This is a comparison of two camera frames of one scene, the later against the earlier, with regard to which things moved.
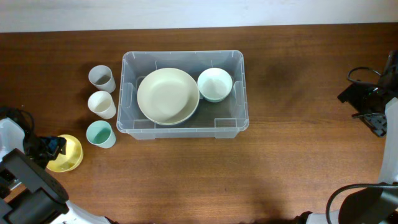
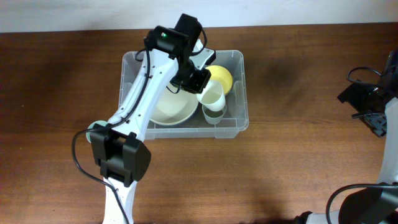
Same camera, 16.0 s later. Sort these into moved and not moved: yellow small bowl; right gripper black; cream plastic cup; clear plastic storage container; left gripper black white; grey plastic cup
Moved: left gripper black white; grey plastic cup; cream plastic cup; yellow small bowl
Not moved: right gripper black; clear plastic storage container
